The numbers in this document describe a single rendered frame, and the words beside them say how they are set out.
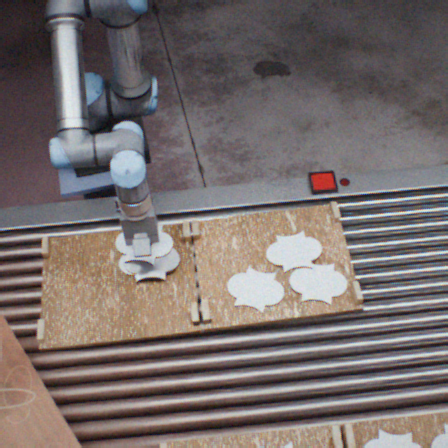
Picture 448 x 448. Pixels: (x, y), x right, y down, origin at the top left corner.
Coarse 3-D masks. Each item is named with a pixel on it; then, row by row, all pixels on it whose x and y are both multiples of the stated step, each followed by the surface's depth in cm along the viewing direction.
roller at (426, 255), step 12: (396, 252) 198; (408, 252) 197; (420, 252) 197; (432, 252) 197; (444, 252) 197; (360, 264) 196; (372, 264) 196; (384, 264) 196; (396, 264) 197; (408, 264) 197; (36, 288) 195; (0, 300) 194; (12, 300) 194; (24, 300) 194; (36, 300) 194
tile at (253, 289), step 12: (240, 276) 192; (252, 276) 192; (264, 276) 191; (228, 288) 190; (240, 288) 189; (252, 288) 189; (264, 288) 189; (276, 288) 189; (240, 300) 187; (252, 300) 187; (264, 300) 187; (276, 300) 187
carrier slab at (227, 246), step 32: (224, 224) 204; (256, 224) 203; (288, 224) 203; (320, 224) 202; (224, 256) 197; (256, 256) 197; (320, 256) 196; (224, 288) 191; (288, 288) 190; (224, 320) 185; (256, 320) 184; (288, 320) 185
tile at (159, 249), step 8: (160, 232) 189; (120, 240) 188; (160, 240) 187; (168, 240) 187; (120, 248) 186; (128, 248) 186; (152, 248) 186; (160, 248) 185; (168, 248) 185; (128, 256) 184; (152, 256) 184; (160, 256) 184; (152, 264) 183
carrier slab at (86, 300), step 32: (64, 256) 199; (96, 256) 199; (192, 256) 197; (64, 288) 193; (96, 288) 192; (128, 288) 192; (160, 288) 192; (192, 288) 191; (64, 320) 187; (96, 320) 186; (128, 320) 186; (160, 320) 186
